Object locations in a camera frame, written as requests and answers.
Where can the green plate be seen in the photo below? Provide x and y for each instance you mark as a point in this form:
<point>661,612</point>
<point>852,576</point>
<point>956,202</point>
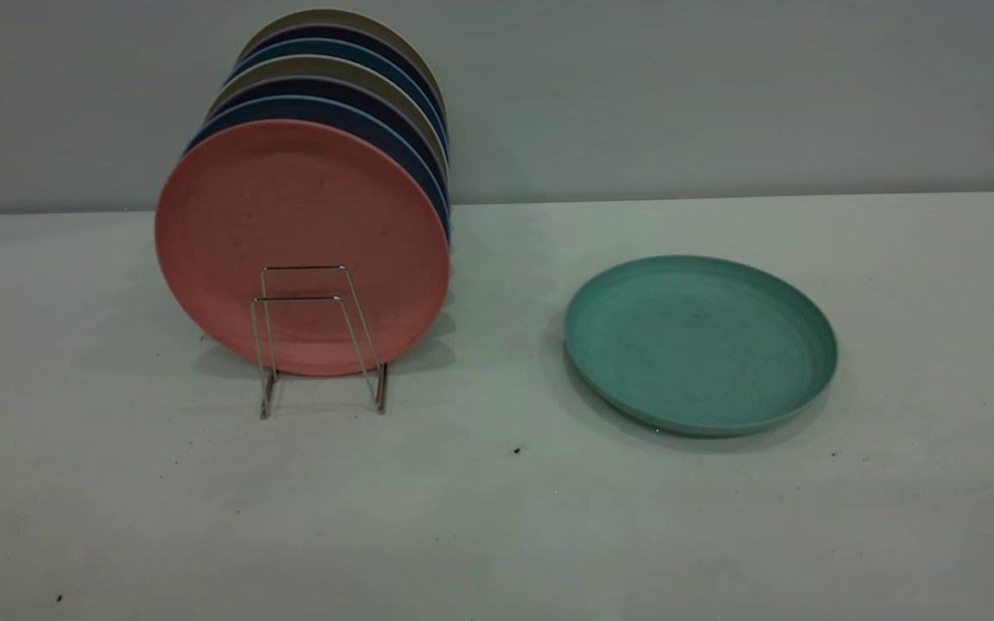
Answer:
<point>700,345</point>

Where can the navy blue plate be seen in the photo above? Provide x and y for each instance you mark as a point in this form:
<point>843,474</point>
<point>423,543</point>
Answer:
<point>376,128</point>

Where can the pink plate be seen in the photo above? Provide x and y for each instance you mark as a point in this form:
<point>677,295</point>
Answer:
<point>290,216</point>

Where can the dark purple plate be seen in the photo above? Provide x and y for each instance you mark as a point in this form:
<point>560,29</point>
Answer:
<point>376,98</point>
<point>380,43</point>

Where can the beige plate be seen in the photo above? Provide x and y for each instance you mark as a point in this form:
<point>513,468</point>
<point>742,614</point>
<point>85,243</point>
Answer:
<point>359,17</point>
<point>376,76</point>

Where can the teal blue plate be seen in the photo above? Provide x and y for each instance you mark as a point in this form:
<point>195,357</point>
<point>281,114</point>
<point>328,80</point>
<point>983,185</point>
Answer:
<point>376,57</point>

